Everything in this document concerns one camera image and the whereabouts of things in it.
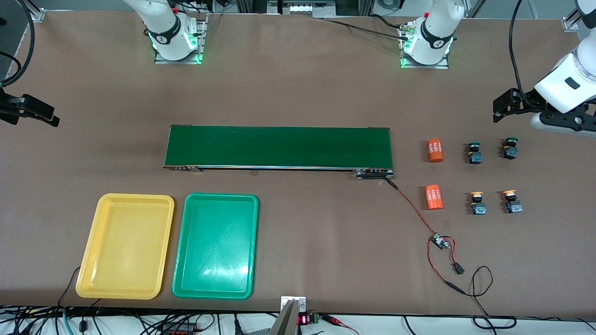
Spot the orange cylinder white print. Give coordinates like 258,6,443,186
427,138,444,163
424,185,444,211

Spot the yellow cap push button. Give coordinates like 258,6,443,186
469,191,488,215
502,189,523,214

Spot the yellow plastic tray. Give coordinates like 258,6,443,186
75,193,175,300

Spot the metal rack with light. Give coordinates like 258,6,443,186
235,0,373,19

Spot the green conveyor belt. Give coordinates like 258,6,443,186
163,125,395,181

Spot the green plastic tray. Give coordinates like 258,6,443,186
172,193,259,300

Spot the red power strip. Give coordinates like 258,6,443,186
161,322,198,335

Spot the red clip lead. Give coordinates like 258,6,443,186
321,314,360,335

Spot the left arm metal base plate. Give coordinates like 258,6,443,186
400,21,450,69

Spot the aluminium frame profile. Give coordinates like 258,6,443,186
561,0,596,32
27,0,46,22

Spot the red black conveyor wire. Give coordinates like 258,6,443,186
385,178,439,239

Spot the black base cable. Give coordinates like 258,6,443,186
324,19,410,40
370,14,408,29

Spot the short wire black plug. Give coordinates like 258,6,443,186
445,236,466,275

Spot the thin black wire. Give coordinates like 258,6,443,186
58,266,101,308

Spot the long thin power wire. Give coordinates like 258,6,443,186
427,238,517,329

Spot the tangled black cable bundle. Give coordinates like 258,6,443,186
0,305,280,335

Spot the grey camera stand bracket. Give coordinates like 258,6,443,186
269,296,307,335

